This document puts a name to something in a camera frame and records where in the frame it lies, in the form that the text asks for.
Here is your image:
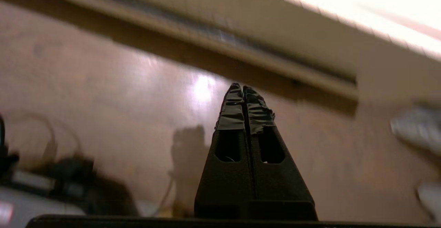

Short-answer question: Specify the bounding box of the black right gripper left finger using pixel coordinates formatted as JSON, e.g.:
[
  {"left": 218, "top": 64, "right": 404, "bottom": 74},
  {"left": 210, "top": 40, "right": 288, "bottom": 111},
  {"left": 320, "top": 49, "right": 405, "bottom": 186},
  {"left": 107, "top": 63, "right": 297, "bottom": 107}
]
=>
[{"left": 195, "top": 83, "right": 256, "bottom": 220}]

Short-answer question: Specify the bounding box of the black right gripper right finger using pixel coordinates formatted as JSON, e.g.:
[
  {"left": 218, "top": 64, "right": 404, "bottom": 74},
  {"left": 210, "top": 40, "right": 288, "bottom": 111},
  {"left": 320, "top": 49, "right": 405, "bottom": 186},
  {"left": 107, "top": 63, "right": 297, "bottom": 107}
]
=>
[{"left": 243, "top": 86, "right": 318, "bottom": 221}]

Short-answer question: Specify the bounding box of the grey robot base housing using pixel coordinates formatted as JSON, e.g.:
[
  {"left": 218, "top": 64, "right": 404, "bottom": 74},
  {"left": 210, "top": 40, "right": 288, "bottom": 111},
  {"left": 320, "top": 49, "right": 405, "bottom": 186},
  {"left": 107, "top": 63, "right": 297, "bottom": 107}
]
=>
[{"left": 0, "top": 178, "right": 86, "bottom": 228}]

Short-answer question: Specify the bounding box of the cream ribbed sideboard cabinet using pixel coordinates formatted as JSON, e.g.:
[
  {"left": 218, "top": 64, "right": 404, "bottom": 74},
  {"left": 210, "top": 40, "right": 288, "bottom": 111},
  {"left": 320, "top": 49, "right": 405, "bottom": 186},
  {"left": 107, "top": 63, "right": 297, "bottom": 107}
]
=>
[{"left": 0, "top": 0, "right": 441, "bottom": 118}]

